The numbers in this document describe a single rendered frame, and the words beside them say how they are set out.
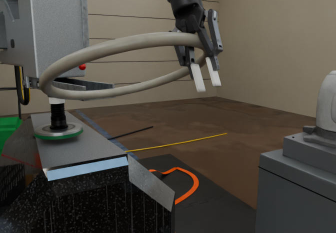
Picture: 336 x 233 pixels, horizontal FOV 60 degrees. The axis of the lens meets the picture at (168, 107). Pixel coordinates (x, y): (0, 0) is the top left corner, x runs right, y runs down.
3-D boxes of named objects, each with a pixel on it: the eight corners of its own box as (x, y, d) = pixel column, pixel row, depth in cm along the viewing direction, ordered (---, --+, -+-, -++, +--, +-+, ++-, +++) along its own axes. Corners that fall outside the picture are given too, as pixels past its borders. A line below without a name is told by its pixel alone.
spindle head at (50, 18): (16, 79, 149) (7, -14, 140) (60, 77, 162) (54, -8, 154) (37, 86, 121) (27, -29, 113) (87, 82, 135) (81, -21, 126)
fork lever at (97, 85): (21, 87, 148) (20, 77, 147) (59, 84, 160) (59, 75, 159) (73, 102, 95) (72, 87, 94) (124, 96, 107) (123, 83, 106)
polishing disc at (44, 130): (80, 123, 153) (80, 120, 153) (84, 133, 134) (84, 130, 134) (36, 126, 146) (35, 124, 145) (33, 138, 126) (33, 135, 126)
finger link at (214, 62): (210, 50, 69) (221, 46, 67) (216, 71, 68) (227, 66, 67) (207, 50, 68) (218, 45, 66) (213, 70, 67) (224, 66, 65)
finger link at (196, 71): (192, 63, 69) (189, 64, 70) (199, 91, 69) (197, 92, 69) (198, 64, 72) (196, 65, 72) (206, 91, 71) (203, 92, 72)
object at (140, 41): (22, 107, 87) (20, 98, 88) (153, 93, 118) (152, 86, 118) (78, 39, 49) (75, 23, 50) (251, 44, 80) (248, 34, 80)
